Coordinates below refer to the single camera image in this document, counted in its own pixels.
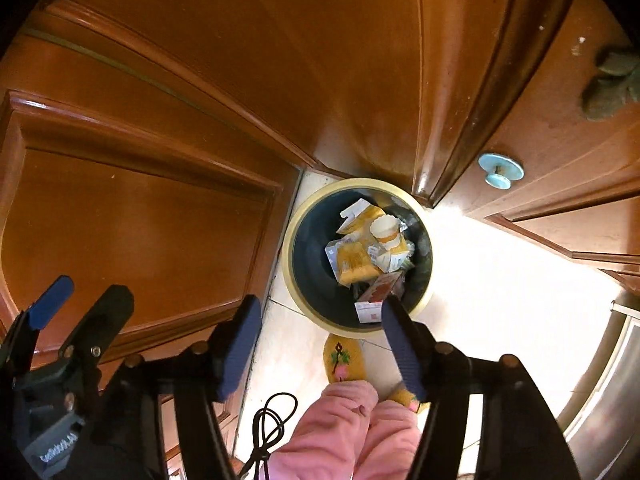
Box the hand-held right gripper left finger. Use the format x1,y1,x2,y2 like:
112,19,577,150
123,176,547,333
97,295,264,480

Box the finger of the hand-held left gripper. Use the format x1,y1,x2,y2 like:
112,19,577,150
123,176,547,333
57,285,136,377
0,275,76,376

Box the person's right leg pink trousers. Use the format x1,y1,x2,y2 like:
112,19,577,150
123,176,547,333
350,400,426,480

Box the light blue cabinet knob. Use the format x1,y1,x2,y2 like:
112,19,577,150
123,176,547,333
477,152,525,190

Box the black cable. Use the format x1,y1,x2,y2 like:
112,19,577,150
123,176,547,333
235,392,299,480

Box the yellow paper box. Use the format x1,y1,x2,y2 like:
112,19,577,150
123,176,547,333
337,198,386,233

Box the orange white paper cup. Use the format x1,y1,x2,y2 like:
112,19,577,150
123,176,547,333
369,214,403,253

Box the black bin with cream rim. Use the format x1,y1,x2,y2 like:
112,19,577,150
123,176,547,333
281,177,435,337

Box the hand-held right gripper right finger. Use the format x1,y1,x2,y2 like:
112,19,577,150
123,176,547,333
381,295,583,480

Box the person's leg pink trousers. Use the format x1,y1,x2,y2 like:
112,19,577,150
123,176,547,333
270,380,381,480
350,400,426,480

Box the yellow noodle packet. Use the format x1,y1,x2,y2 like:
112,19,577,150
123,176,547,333
327,237,386,286

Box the red packet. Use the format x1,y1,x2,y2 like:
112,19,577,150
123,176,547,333
354,270,406,323

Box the brown wooden corner cabinet door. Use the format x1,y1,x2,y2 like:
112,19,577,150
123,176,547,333
0,0,521,211

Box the person's left leg pink trousers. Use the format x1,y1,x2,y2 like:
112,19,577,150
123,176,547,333
270,380,381,480

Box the yellow embroidered slipper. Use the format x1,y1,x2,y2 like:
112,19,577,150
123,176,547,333
322,332,368,386
387,382,431,416

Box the grey green rag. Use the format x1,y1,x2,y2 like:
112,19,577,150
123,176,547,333
580,45,640,122

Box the stainless steel appliance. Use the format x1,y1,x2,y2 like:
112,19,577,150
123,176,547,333
555,300,640,480

